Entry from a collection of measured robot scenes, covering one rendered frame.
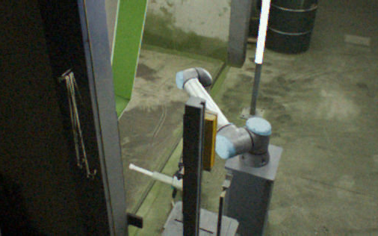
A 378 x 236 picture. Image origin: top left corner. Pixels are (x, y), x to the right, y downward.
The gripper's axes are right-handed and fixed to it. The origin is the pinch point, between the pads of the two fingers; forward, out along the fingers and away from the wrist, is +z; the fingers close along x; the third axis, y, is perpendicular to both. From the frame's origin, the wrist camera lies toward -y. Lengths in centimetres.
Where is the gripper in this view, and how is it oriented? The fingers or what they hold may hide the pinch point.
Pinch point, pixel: (175, 187)
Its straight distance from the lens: 304.1
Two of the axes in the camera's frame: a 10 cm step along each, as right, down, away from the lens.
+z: -3.1, 6.7, -6.7
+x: -9.4, -3.3, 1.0
